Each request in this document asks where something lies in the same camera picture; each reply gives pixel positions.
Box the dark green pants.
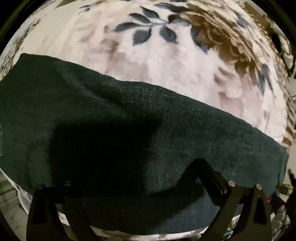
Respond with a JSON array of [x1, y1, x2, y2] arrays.
[[1, 54, 288, 235]]

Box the white and black hanging garment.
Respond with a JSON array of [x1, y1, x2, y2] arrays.
[[270, 22, 295, 77]]

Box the floral white bed blanket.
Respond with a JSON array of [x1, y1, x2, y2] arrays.
[[1, 1, 295, 240]]

